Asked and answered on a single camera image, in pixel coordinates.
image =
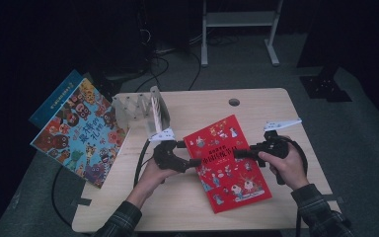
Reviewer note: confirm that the black floor base plate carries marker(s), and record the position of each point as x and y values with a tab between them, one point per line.
322	87

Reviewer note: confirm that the person's right hand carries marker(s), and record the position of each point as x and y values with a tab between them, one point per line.
291	168

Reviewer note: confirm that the clear acrylic book stand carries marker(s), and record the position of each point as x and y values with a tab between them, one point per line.
135	108

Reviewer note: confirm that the person's left hand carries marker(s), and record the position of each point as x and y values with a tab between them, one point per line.
149	182

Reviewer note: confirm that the dark blue picture book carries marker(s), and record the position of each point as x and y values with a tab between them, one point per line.
54	100

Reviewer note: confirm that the black tape strip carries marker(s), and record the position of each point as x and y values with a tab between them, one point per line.
333	198
84	201

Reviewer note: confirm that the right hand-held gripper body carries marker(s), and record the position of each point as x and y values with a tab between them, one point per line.
276	146

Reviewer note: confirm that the white metal stand frame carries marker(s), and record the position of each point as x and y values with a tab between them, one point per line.
240	18

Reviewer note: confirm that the grey table grommet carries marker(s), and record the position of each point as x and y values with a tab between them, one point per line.
234	102

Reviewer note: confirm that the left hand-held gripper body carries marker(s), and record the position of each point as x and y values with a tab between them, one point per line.
161	158

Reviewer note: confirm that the light blue monster picture book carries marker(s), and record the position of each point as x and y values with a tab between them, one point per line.
82	135

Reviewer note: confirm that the red picture book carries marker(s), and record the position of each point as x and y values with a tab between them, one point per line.
223	164

